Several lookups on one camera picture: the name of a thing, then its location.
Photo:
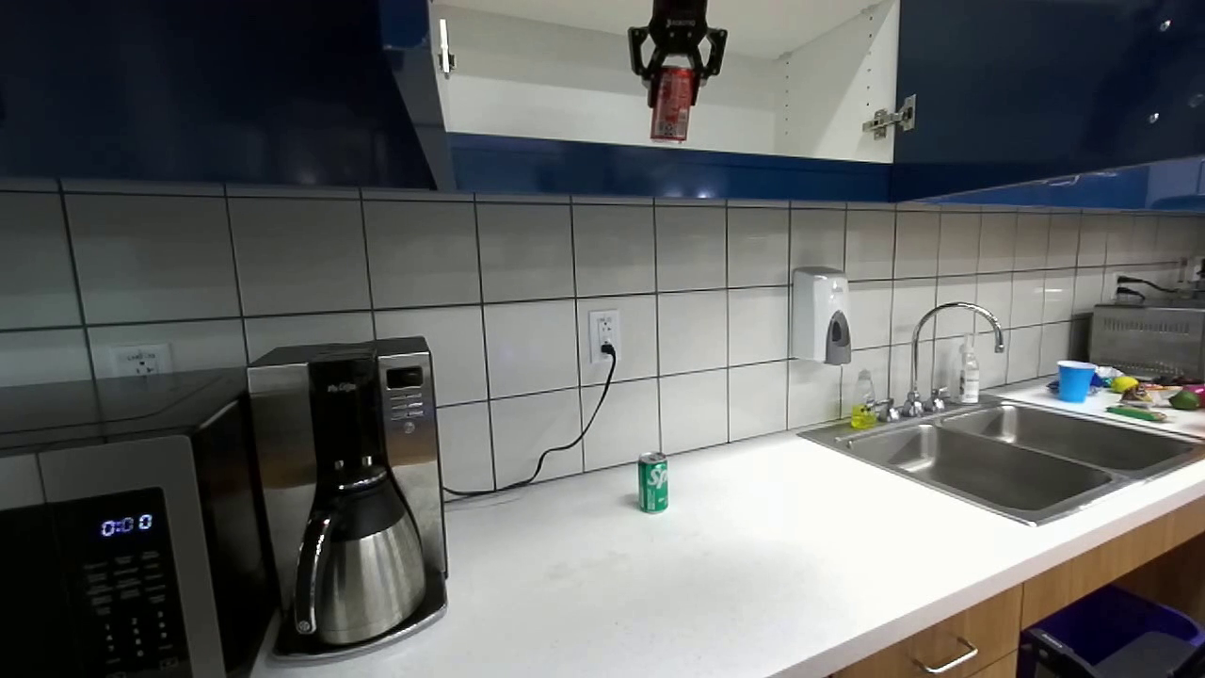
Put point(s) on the steel countertop appliance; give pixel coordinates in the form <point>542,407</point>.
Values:
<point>1152,342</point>

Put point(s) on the green soda can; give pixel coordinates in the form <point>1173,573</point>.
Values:
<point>655,485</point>

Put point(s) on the red soda can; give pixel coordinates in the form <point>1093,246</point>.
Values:
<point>671,116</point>

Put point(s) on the chrome gooseneck sink faucet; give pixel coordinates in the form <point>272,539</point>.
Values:
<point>936,323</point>

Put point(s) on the silver cabinet door hinge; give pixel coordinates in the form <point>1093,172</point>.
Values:
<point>891,117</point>

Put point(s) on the white drying mat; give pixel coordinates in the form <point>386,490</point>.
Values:
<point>1169,418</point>

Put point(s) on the stainless steel coffee carafe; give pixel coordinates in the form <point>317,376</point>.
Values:
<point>370,570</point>

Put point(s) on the blue closed wall cabinet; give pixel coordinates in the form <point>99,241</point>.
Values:
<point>190,88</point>

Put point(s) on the yellow dish soap bottle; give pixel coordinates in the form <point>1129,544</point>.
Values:
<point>859,417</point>

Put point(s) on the white wall soap dispenser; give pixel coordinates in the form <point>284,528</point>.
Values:
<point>815,313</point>

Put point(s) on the green small item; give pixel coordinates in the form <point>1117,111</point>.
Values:
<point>1183,401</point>

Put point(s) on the white empty wall outlet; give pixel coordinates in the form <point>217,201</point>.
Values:
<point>146,362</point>

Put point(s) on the blue right cabinet door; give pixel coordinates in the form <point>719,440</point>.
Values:
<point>1080,77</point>

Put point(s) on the white wall outlet with plug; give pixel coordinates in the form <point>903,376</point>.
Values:
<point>604,328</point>

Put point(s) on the blue plastic cup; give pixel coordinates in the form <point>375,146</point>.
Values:
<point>1074,383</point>

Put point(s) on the blue cabinet door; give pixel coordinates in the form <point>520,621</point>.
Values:
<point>407,77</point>
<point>1080,77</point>

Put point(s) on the blue left cabinet door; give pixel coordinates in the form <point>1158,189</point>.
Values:
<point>407,77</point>

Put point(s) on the black steel microwave oven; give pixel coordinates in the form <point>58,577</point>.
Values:
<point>116,551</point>

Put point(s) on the black steel coffee maker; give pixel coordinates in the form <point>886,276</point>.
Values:
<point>400,417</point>

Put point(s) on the dark blue bin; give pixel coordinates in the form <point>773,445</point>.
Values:
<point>1106,633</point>

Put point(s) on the stainless steel double sink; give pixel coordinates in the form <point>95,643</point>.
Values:
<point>991,472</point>

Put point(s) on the open white wall cabinet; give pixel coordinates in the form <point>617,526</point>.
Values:
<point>550,107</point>

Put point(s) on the yellow small fruit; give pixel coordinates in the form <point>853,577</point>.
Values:
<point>1125,383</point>

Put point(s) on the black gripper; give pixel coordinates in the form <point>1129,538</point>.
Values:
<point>681,14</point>

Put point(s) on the small white bottle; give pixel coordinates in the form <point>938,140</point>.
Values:
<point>968,383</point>

